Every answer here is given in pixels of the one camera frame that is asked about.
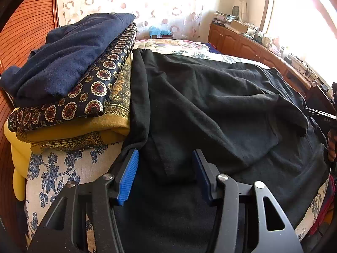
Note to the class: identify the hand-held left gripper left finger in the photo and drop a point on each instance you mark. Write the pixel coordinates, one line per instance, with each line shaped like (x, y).
(128, 175)

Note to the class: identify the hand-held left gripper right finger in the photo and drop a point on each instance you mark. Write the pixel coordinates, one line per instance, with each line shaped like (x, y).
(202, 176)

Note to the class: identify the black printed T-shirt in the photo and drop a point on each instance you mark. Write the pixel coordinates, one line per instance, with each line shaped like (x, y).
(210, 97)

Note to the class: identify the person's right hand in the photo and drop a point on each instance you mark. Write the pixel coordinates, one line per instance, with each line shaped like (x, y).
(332, 146)

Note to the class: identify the mustard paisley-border cloth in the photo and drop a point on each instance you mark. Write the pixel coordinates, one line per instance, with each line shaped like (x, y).
(79, 134)

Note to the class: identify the blue floral white mat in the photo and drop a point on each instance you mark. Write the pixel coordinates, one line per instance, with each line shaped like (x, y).
(52, 168)

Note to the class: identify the red cloth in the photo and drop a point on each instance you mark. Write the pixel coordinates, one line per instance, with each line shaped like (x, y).
(325, 208)

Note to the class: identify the dark medallion-print cloth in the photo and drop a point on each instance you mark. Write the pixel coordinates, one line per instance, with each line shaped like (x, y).
(87, 95)

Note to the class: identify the window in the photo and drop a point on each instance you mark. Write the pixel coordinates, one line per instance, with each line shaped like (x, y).
(302, 18)

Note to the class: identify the light yellow blanket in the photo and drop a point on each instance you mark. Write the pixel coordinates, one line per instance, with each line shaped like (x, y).
(17, 163)

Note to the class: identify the wooden sideboard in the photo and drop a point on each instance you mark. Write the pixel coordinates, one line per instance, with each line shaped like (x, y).
(237, 42)

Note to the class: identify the open cardboard box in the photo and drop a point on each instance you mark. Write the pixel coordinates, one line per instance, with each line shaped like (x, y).
(241, 26)

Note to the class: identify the navy bed blanket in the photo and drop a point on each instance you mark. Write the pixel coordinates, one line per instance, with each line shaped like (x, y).
(210, 47)

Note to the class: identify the pink floral quilt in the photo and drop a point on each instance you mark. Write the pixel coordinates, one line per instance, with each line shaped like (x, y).
(184, 44)

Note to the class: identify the navy blue garment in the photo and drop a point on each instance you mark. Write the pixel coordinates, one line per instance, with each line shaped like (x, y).
(65, 52)

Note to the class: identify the dark oval object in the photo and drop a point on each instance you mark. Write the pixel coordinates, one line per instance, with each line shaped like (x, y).
(236, 11)

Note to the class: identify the pile of papers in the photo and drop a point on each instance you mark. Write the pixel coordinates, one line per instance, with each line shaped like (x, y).
(222, 18)

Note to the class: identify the sheer circle-patterned curtain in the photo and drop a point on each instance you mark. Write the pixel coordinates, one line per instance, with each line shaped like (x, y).
(158, 5)

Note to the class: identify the wooden slatted wardrobe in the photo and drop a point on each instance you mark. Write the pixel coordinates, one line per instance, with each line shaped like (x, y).
(26, 18)

